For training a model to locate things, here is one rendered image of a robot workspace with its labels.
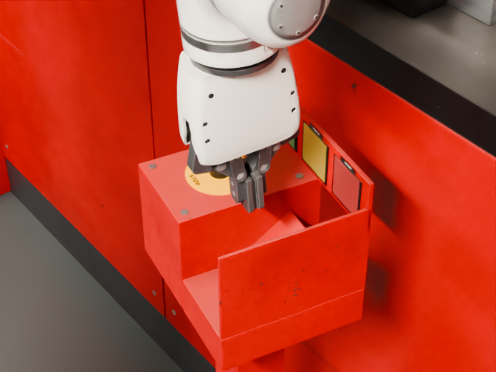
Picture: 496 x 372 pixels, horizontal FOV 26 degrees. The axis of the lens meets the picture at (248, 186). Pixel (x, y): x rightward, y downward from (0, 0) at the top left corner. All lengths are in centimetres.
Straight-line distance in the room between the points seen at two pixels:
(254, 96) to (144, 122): 76
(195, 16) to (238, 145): 14
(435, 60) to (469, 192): 14
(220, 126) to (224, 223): 19
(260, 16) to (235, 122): 17
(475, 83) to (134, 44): 64
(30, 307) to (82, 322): 11
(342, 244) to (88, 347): 104
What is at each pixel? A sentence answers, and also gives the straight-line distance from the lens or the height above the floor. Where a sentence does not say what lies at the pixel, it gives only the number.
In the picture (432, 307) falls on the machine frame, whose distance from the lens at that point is 125.
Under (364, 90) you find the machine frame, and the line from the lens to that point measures 118.
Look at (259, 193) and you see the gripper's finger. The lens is 98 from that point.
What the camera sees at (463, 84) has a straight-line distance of 108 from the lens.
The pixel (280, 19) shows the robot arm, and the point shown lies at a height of 108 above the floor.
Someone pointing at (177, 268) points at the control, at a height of 71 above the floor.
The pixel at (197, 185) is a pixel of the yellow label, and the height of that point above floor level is 78.
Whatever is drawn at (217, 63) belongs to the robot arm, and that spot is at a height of 100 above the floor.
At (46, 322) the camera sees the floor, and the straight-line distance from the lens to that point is 206.
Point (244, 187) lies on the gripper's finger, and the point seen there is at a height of 85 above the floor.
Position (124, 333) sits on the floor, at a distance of 202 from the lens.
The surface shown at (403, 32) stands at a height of 87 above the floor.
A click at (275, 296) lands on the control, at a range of 103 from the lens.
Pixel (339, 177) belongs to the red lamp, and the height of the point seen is 82.
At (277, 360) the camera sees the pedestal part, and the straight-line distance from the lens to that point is 121.
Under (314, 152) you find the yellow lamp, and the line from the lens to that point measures 108.
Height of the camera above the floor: 146
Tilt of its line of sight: 39 degrees down
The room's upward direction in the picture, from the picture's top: straight up
